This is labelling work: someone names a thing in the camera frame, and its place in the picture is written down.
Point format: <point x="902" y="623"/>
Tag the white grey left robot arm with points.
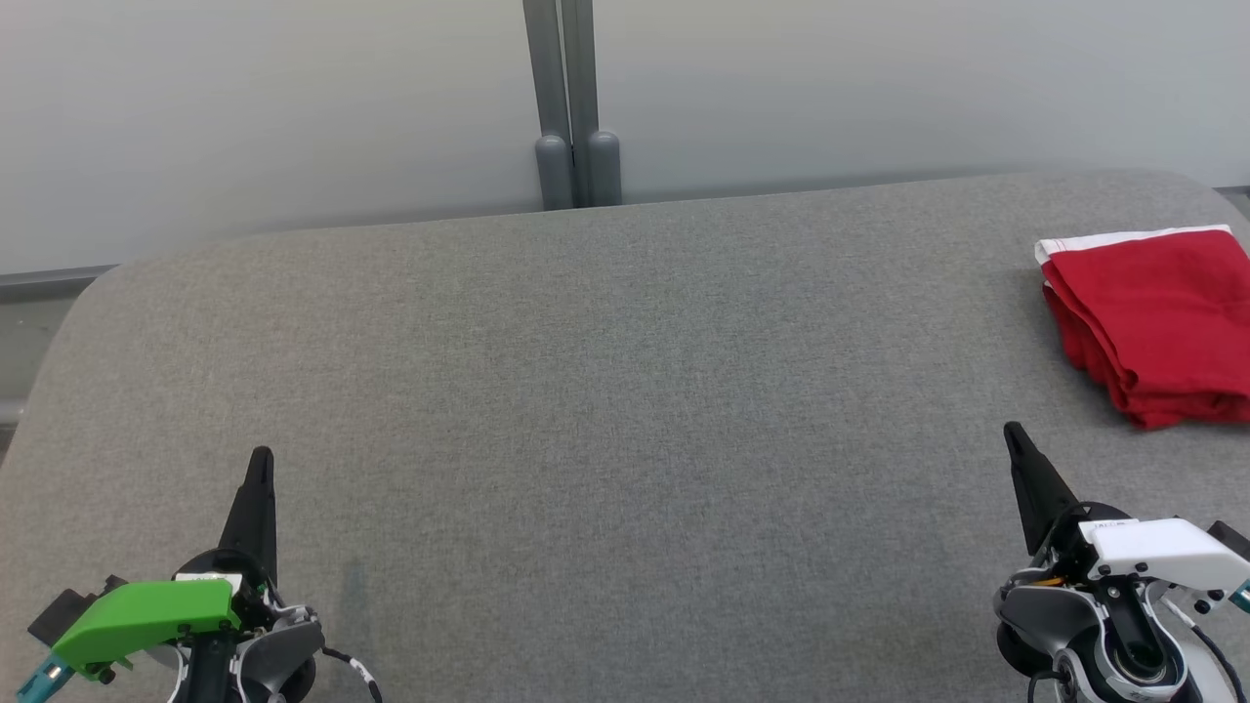
<point x="283" y="649"/>

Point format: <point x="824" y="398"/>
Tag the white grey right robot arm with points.
<point x="1050" y="610"/>

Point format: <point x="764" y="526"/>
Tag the red shorts with white stripes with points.
<point x="1162" y="303"/>

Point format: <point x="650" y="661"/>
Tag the red shirt with white sleeves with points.
<point x="1172" y="410"/>

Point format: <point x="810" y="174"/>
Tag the grey metal post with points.
<point x="554" y="176"/>
<point x="604" y="171"/>

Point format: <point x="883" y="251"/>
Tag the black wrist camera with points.
<point x="1232" y="539"/>
<point x="59" y="615"/>

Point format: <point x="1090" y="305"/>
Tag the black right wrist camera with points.
<point x="1232" y="539"/>

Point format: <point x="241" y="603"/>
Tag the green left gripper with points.
<point x="146" y="615"/>

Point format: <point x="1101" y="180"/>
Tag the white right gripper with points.
<point x="1162" y="552"/>

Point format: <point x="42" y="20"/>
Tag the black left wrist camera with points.
<point x="59" y="615"/>

